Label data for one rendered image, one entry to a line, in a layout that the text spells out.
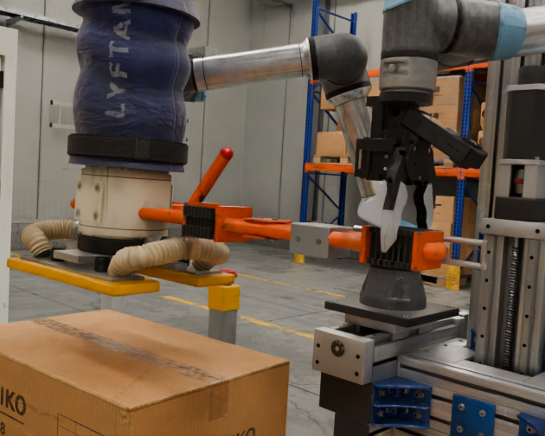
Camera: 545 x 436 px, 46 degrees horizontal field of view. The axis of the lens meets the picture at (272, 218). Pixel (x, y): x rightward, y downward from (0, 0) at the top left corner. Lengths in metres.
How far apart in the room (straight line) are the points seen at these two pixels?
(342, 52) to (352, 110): 0.17
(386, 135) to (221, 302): 1.03
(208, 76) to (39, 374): 0.72
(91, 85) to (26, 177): 9.44
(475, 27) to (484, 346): 0.76
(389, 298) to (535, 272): 0.30
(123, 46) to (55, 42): 9.80
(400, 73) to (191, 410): 0.64
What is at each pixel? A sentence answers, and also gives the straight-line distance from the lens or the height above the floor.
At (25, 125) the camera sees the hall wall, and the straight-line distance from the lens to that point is 10.63.
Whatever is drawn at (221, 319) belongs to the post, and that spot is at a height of 0.91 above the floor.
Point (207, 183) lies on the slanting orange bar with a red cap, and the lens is 1.09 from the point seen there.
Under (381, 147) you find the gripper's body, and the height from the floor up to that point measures 1.36.
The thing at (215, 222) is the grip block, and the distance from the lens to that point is 1.03.
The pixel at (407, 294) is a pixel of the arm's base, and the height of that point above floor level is 1.07.
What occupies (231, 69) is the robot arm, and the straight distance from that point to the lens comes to 1.47.
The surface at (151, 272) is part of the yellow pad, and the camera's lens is 1.28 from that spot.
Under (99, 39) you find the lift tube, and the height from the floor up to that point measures 1.54.
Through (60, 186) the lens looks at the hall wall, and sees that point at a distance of 10.88.
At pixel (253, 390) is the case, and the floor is 0.91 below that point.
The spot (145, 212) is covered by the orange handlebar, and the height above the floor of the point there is 1.24.
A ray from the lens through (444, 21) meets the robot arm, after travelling 0.88.
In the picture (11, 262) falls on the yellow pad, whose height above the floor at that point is 1.12.
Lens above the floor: 1.31
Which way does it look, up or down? 3 degrees down
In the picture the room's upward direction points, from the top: 3 degrees clockwise
